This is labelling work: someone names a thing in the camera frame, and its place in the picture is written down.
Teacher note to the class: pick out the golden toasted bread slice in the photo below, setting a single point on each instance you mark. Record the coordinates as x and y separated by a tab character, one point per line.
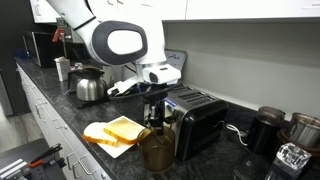
123	130

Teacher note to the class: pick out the aluminium profile bars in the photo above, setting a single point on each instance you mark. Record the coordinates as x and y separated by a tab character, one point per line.
11	170

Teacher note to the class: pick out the white bread slice brown crust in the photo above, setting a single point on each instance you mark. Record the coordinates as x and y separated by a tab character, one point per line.
95	133

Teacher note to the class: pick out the steel coffee carafe black lid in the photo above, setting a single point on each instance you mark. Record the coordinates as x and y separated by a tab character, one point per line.
90	88

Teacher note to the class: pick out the small whiteboard with writing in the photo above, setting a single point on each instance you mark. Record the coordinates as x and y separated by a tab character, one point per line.
178	60

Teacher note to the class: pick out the white wall cabinet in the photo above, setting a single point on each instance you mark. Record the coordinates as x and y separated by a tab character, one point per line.
233	8

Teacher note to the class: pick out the black clamp orange trigger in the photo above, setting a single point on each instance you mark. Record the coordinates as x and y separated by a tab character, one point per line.
43	156

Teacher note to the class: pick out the stainless steel black toaster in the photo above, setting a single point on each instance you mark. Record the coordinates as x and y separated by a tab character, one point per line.
200	123

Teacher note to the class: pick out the brown translucent glass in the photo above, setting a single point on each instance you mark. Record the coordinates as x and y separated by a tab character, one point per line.
156	153

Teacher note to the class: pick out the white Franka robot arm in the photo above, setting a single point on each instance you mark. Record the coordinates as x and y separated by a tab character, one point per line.
120	40

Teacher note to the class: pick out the steel cup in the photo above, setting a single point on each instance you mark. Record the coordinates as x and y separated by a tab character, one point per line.
305	130

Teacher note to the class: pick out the steel commercial coffee machine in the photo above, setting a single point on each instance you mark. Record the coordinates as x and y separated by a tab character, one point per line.
71	99

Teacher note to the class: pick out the black microwave oven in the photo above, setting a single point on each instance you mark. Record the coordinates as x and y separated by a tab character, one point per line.
43	50

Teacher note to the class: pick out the white square plate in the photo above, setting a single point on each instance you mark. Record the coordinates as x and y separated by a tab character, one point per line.
116	151

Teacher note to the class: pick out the white base cabinet drawers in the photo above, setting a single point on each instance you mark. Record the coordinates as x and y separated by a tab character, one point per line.
43	116

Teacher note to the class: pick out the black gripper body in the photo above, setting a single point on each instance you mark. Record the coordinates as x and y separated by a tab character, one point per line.
156	101

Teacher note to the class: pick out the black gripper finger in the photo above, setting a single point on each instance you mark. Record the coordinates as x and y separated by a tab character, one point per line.
160	121
150	119

